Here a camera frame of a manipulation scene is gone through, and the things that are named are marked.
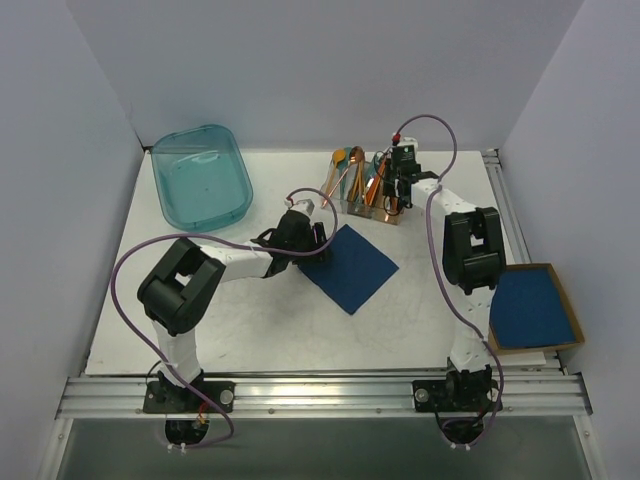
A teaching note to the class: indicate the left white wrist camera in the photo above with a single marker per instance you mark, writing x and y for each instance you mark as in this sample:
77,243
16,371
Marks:
304,206

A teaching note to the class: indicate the clear acrylic utensil organizer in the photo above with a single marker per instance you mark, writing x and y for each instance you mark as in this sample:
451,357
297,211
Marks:
381,211

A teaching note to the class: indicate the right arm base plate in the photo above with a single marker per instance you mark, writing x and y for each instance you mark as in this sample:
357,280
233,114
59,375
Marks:
442,397

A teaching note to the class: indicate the orange plastic spoon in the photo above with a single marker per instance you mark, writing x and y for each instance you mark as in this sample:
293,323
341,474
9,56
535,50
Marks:
338,157

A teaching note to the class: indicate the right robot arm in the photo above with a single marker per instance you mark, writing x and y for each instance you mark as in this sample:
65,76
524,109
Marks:
466,248

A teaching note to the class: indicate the aluminium mounting rail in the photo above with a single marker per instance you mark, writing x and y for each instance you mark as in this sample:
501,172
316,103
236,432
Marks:
534,395

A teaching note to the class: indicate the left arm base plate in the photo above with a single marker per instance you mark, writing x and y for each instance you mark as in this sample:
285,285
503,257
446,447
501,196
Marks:
165,398

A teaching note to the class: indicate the copper metal spoon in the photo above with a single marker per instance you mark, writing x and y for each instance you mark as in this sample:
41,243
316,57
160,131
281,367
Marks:
356,160

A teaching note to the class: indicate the stack of blue napkins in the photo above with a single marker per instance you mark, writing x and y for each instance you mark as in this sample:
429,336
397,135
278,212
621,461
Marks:
535,307

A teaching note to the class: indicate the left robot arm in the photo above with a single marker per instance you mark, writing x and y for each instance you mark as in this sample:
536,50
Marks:
178,291

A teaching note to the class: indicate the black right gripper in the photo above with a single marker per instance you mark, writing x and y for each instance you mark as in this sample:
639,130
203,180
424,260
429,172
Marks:
396,185

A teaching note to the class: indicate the orange plastic fork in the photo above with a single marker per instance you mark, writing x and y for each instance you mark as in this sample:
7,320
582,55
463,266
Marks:
382,175

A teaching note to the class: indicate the blue paper napkin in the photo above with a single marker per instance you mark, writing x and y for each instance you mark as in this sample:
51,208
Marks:
354,271

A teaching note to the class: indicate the teal plastic bin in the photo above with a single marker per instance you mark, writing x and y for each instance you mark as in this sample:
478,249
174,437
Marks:
201,179

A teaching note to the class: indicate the right side aluminium rail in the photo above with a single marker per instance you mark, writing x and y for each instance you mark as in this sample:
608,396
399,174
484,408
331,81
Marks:
512,227

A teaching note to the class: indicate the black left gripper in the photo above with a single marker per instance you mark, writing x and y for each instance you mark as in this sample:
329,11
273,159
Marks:
310,238

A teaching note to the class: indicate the cardboard napkin box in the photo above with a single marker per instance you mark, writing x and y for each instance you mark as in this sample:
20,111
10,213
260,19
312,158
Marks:
560,310

